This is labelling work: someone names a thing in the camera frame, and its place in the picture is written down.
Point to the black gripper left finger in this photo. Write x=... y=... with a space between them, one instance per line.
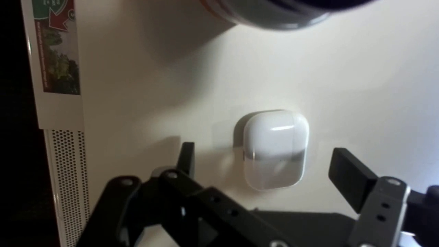
x=186 y=161

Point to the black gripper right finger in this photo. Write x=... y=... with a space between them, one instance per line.
x=380 y=202

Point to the white bar of soap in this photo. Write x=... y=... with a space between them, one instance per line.
x=275 y=149

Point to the small red spice bottle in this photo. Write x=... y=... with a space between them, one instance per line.
x=279 y=14

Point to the white wall heater unit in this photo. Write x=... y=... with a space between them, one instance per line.
x=53 y=47

